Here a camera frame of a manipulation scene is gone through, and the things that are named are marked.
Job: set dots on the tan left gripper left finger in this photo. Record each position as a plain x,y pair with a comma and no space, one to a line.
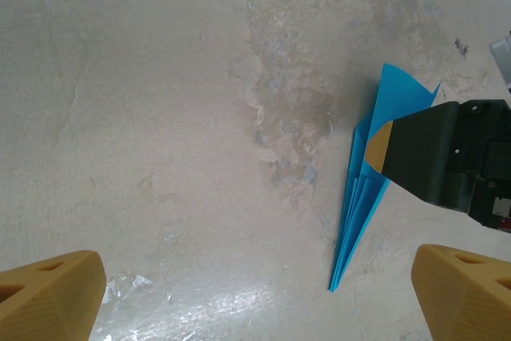
48,309

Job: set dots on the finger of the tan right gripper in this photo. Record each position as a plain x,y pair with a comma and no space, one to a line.
423,149

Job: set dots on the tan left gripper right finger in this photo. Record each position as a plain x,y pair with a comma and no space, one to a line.
467,309

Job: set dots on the blue cloth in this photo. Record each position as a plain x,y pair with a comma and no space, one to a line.
391,89

